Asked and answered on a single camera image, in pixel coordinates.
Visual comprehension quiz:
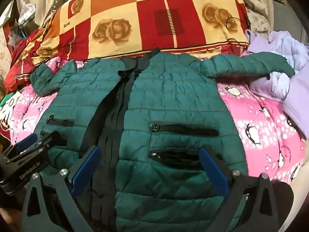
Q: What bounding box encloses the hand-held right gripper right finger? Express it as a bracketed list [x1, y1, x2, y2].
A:
[199, 147, 280, 232]

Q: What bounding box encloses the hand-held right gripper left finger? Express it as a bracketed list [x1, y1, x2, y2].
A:
[22, 146, 102, 232]

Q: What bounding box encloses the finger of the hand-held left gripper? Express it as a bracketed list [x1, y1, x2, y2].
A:
[16, 133, 38, 153]
[36, 130, 62, 150]

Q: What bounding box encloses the green puffer jacket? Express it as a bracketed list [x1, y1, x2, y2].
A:
[29, 48, 295, 232]

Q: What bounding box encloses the white and green cloth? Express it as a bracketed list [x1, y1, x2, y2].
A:
[0, 93, 21, 132]

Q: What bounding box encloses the pink penguin bedsheet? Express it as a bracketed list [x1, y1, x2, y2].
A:
[0, 51, 307, 186]

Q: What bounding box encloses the white plastic bag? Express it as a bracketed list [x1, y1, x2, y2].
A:
[16, 0, 50, 26]

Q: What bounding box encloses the lavender jacket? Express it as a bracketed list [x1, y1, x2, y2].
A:
[245, 29, 309, 138]

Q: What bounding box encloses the red checkered rose quilt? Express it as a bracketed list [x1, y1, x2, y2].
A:
[3, 0, 250, 95]

